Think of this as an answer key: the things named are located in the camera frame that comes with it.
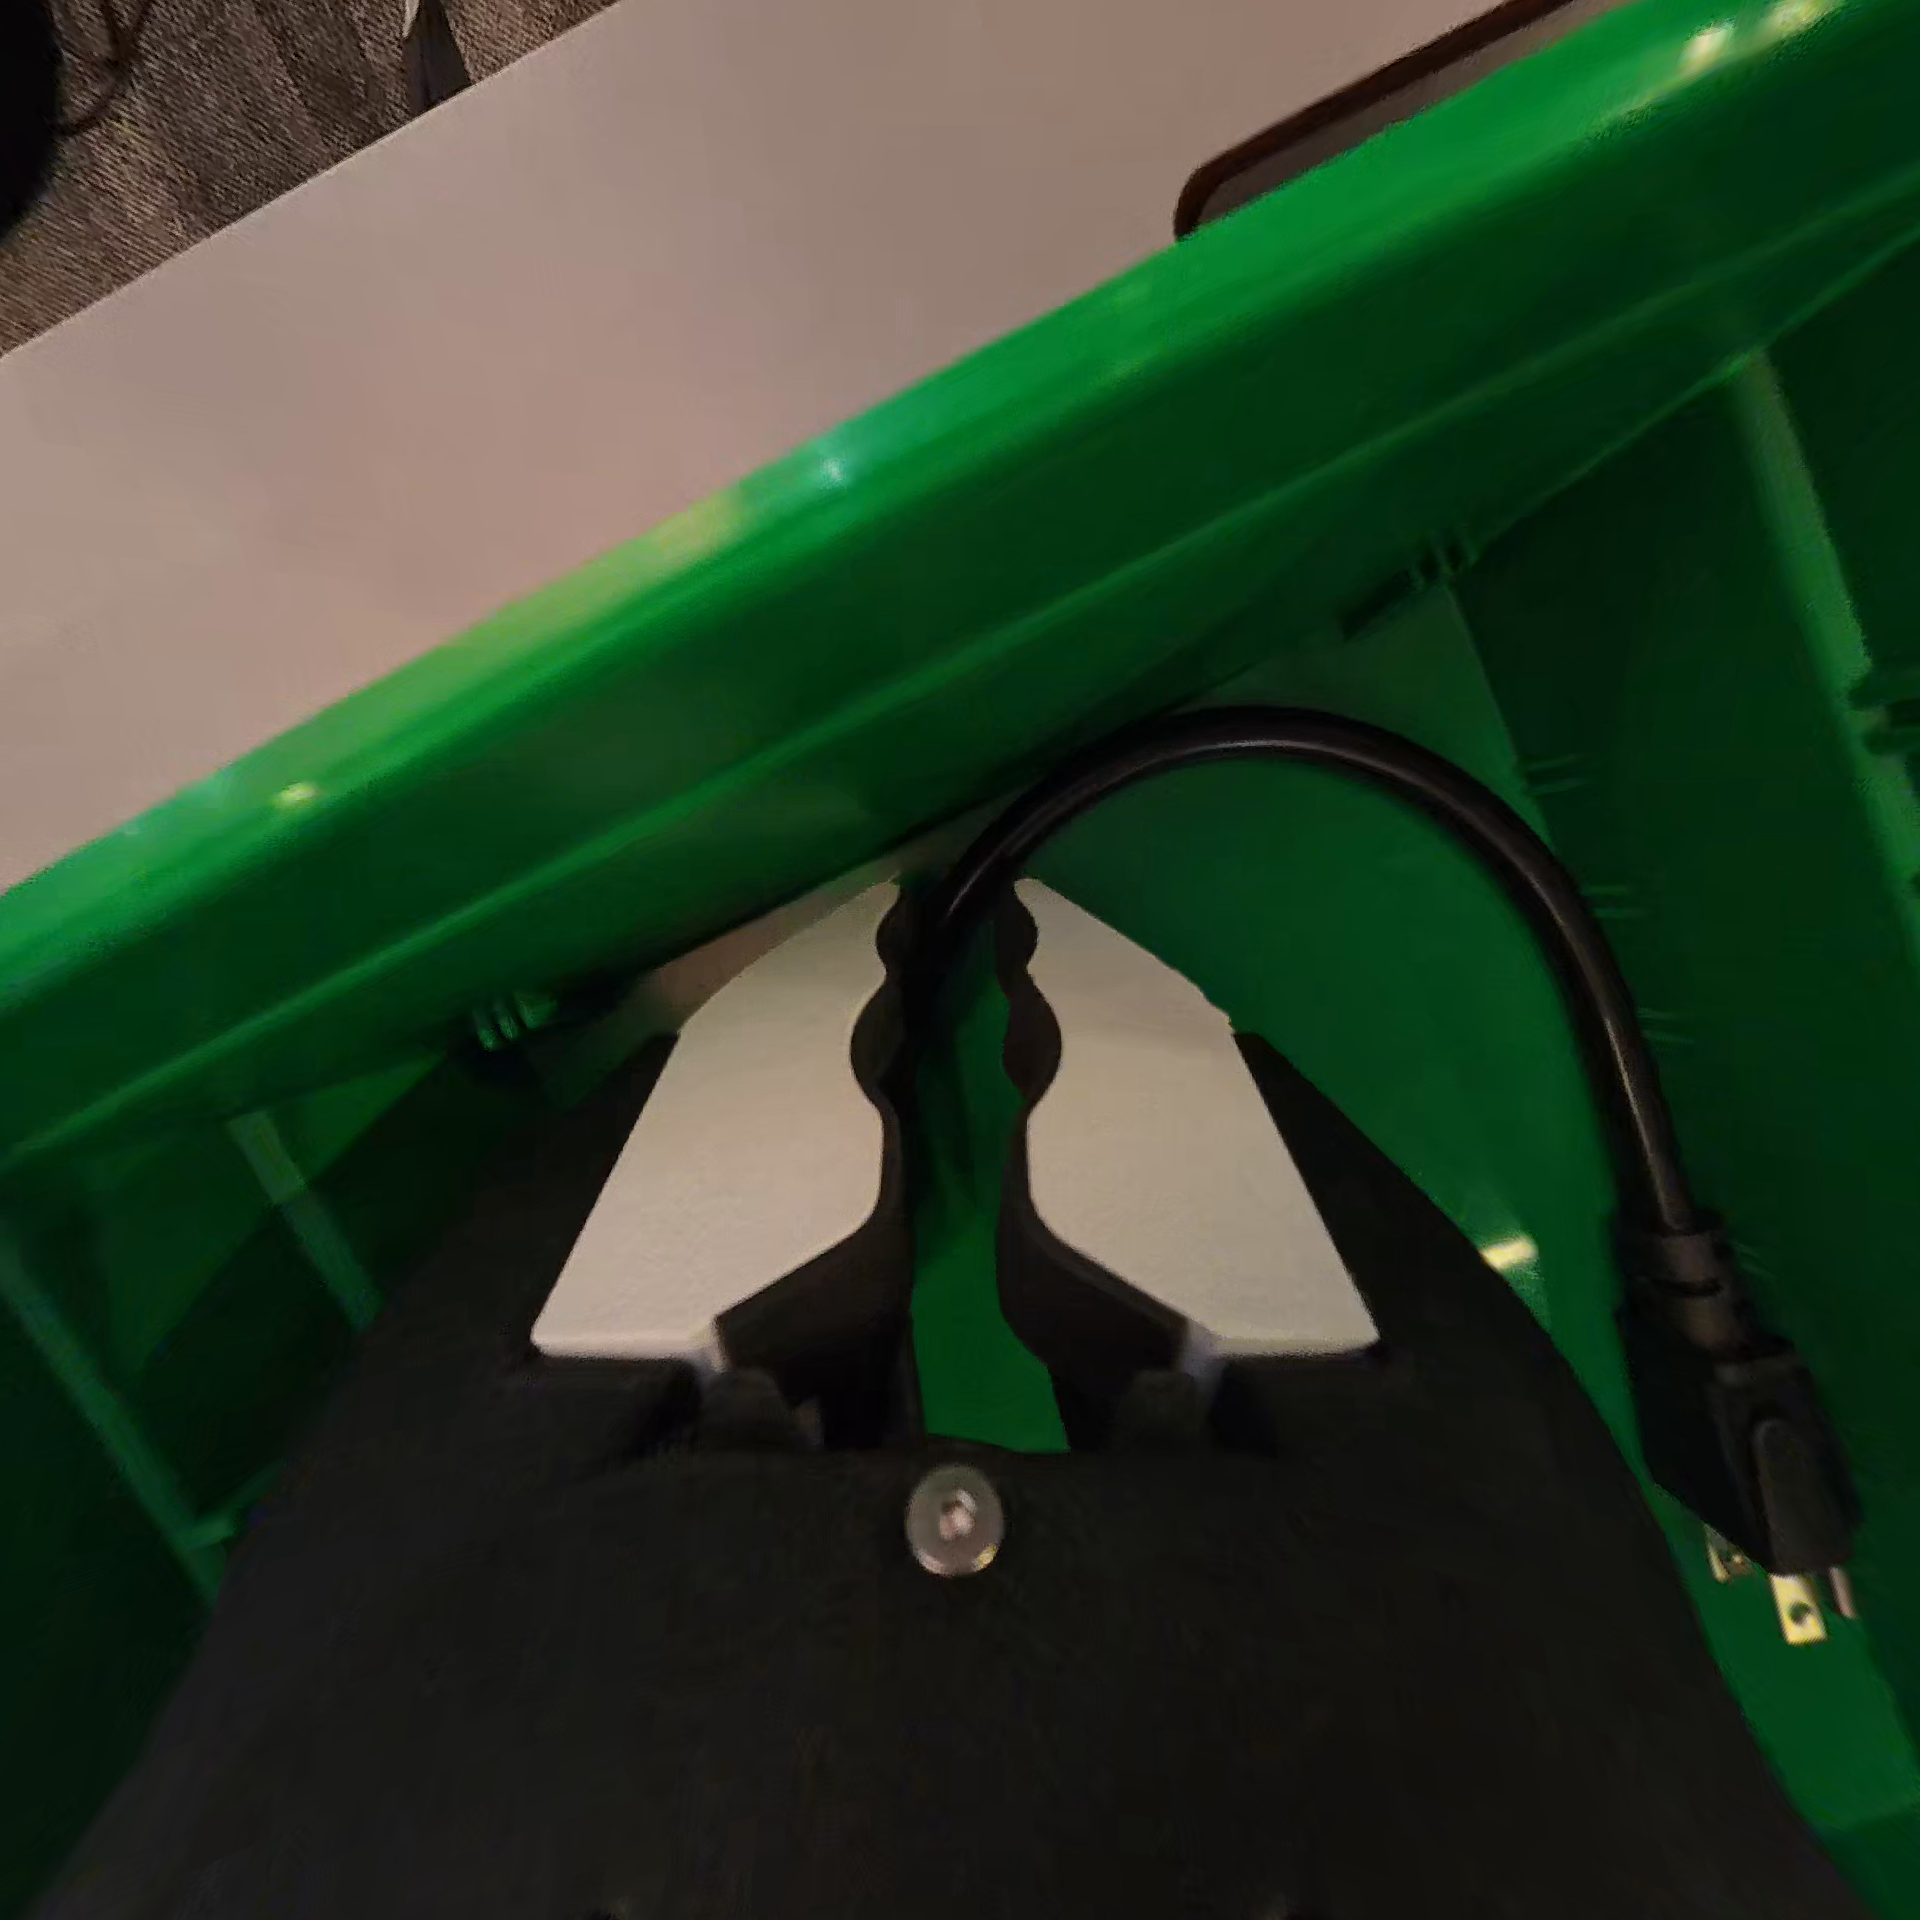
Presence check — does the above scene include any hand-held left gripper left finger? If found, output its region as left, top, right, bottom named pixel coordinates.
left=534, top=880, right=922, bottom=1451

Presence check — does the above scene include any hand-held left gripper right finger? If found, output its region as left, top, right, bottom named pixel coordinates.
left=990, top=878, right=1384, bottom=1451

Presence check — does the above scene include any black power cord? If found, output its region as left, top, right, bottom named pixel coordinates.
left=897, top=704, right=1731, bottom=1278

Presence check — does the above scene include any green plastic bin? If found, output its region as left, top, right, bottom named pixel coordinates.
left=0, top=0, right=1920, bottom=1920

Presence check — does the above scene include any white stand with wooden board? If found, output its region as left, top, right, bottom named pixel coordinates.
left=1175, top=0, right=1644, bottom=243

